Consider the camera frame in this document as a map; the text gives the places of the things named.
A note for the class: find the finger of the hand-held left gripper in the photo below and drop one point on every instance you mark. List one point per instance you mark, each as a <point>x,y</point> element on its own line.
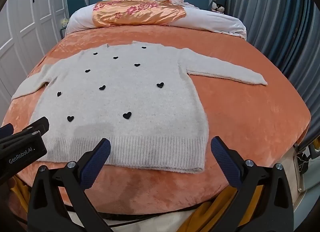
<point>40,125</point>
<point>6,132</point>

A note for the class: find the white sweater with black hearts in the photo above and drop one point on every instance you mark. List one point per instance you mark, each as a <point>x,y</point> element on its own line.
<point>125,97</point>

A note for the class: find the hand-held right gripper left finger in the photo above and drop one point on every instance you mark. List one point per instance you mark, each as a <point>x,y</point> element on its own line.
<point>97,163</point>

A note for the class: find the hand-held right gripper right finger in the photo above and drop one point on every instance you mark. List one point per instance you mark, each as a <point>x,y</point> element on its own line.
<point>225,162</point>

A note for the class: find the orange plush blanket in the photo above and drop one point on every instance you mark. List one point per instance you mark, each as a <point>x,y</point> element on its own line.
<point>250,122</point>

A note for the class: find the grey-blue curtain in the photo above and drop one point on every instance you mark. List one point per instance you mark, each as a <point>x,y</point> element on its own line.
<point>275,22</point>

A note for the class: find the orange floral satin pillow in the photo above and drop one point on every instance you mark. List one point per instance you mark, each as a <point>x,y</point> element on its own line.
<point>130,14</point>

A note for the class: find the white duvet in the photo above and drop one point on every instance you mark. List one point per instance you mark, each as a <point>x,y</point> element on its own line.
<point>212,19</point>

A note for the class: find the yellow cloth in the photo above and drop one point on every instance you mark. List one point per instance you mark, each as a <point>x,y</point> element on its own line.
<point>207,212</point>

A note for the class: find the plush toys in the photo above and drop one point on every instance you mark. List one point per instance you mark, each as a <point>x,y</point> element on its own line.
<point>217,8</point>

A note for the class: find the bedside table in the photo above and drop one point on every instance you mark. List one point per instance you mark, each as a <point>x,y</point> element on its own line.
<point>63,30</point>

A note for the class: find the white wardrobe doors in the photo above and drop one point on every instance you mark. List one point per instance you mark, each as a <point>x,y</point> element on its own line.
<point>25,22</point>

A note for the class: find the dark metal frame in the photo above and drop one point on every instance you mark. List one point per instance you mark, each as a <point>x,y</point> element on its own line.
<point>306,157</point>

